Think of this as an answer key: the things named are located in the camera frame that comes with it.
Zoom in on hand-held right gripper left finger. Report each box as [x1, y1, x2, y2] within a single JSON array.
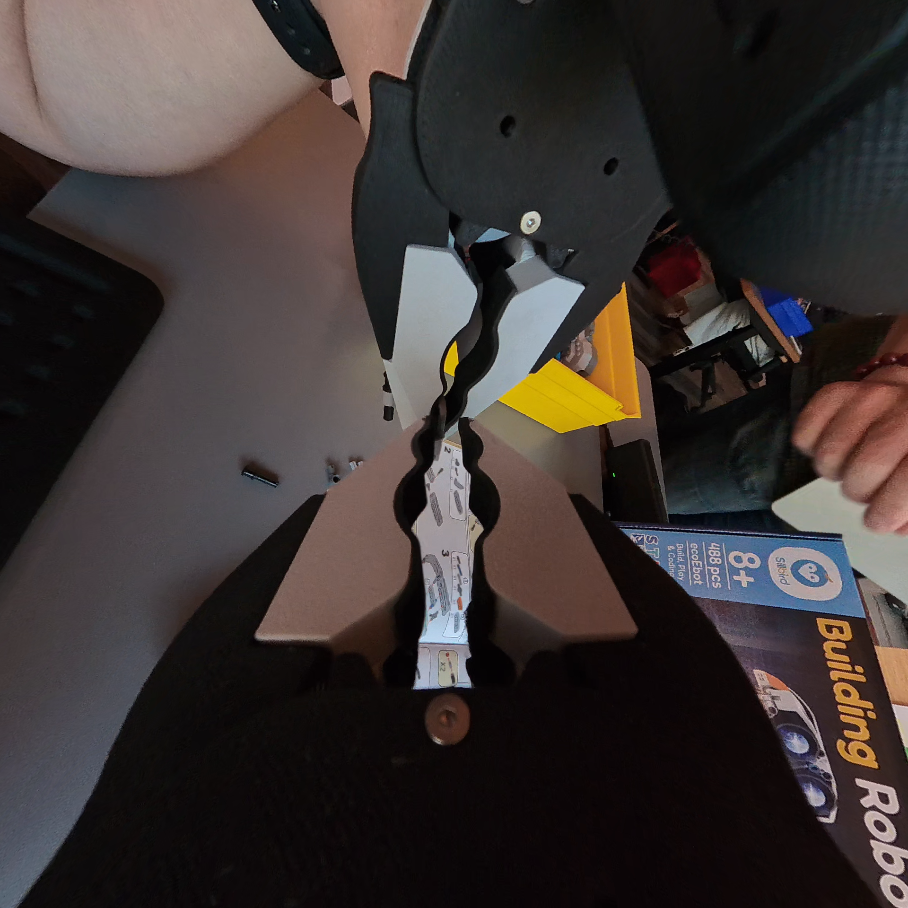
[[255, 419, 444, 687]]

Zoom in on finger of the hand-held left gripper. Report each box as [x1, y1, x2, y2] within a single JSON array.
[[386, 244, 479, 431], [445, 257, 587, 428]]

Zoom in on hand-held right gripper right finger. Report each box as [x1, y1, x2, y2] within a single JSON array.
[[458, 419, 638, 676]]

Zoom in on person's left forearm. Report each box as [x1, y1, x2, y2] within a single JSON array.
[[0, 0, 329, 177]]

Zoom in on grey desk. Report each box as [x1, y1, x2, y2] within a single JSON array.
[[0, 92, 612, 908]]

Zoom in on person's left hand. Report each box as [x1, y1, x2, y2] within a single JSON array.
[[312, 0, 435, 137]]

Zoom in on pile of building parts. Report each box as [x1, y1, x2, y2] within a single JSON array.
[[559, 322, 601, 374]]

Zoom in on yellow parts bin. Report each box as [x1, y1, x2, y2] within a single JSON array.
[[443, 281, 644, 436]]

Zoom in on black device with green light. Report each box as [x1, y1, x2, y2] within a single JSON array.
[[602, 437, 670, 526]]

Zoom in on white instruction booklet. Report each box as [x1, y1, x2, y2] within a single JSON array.
[[412, 436, 485, 691]]

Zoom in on red box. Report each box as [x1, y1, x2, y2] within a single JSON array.
[[643, 237, 704, 299]]

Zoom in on blue robot kit box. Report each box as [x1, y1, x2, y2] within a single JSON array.
[[616, 523, 908, 908]]

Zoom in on black wristband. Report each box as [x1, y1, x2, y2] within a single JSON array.
[[251, 0, 347, 81]]

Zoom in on blue storage bin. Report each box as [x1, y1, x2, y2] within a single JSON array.
[[762, 287, 814, 339]]

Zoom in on white tablet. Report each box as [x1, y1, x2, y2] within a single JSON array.
[[771, 476, 908, 605]]

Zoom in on black keyboard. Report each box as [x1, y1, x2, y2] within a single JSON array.
[[0, 213, 166, 570]]

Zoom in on light wooden board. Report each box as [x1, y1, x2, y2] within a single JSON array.
[[874, 643, 908, 707]]

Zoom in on red bead bracelet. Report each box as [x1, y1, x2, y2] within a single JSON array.
[[853, 349, 908, 383]]

